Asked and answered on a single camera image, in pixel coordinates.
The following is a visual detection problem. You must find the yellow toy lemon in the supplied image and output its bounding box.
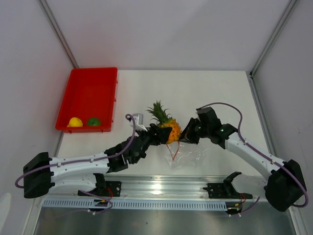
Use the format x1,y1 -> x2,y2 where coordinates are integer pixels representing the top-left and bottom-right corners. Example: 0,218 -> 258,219
67,117 -> 83,127

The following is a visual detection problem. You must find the toy pineapple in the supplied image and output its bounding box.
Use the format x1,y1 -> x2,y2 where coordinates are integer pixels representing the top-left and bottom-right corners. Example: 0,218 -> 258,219
147,101 -> 181,144

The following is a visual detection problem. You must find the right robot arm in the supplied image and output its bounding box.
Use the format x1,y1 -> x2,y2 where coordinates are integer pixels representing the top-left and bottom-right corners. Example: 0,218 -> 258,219
180,105 -> 309,212

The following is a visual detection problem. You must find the white slotted cable duct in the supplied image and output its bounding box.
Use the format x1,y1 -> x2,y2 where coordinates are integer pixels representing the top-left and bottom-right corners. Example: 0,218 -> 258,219
43,198 -> 227,211

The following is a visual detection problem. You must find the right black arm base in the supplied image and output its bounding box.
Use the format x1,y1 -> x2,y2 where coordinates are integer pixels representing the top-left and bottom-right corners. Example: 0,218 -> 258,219
202,171 -> 253,199

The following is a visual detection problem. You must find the red plastic bin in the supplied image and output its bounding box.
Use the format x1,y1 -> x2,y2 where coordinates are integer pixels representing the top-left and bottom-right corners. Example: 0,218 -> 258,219
55,67 -> 118,134

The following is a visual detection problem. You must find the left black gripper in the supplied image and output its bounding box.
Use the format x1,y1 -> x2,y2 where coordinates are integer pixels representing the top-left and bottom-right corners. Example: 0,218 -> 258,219
132,124 -> 172,164

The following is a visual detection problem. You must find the clear zip top bag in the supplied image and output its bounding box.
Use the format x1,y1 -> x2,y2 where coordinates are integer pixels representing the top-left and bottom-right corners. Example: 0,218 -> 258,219
165,141 -> 207,168

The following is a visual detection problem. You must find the aluminium mounting rail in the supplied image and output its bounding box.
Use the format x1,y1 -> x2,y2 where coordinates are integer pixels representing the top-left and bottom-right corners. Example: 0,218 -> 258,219
33,174 -> 269,201

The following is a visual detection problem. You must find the green toy lime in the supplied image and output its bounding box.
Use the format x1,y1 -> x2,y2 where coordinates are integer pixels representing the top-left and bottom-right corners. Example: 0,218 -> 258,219
87,117 -> 101,126

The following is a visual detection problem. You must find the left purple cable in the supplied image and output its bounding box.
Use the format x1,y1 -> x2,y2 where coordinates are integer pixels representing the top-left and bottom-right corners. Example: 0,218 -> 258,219
15,114 -> 136,189

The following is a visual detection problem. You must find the purple cable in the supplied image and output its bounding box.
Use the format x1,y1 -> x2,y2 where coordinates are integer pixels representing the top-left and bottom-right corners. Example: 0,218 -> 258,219
15,114 -> 136,189
197,102 -> 308,208

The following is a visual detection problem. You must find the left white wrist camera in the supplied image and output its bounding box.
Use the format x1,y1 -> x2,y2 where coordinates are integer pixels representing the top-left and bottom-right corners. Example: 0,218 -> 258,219
130,113 -> 147,131

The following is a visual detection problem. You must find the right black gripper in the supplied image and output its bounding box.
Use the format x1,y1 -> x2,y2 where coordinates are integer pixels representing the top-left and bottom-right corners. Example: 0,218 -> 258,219
175,118 -> 210,145

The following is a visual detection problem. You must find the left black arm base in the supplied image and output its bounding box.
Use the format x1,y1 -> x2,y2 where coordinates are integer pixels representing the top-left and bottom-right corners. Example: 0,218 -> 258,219
78,173 -> 122,198

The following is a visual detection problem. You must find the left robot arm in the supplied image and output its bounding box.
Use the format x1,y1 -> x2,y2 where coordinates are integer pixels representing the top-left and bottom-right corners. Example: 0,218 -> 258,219
23,124 -> 172,199

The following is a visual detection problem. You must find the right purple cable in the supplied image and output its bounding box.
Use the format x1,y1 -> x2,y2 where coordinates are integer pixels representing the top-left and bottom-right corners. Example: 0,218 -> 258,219
197,102 -> 308,208

